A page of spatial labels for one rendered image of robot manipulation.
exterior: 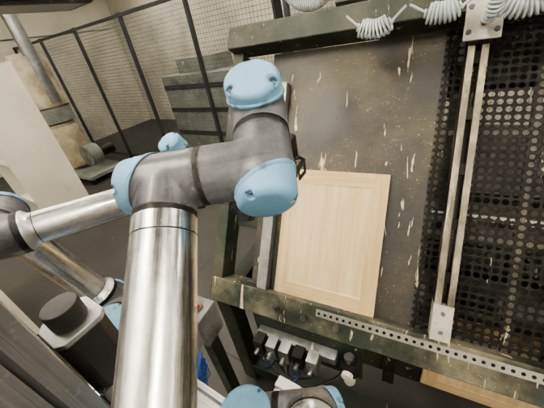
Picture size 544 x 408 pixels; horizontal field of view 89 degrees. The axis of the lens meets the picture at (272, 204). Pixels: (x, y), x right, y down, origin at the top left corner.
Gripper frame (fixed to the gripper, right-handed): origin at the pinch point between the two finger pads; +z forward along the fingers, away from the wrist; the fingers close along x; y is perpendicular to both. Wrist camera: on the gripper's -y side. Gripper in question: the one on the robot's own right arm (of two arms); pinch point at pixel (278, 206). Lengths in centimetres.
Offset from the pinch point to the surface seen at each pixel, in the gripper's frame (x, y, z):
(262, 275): 12, -12, 70
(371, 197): -11, 37, 44
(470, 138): -28, 63, 23
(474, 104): -23, 72, 18
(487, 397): -98, 11, 110
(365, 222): -14, 29, 49
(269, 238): 18, 3, 62
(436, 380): -79, 3, 114
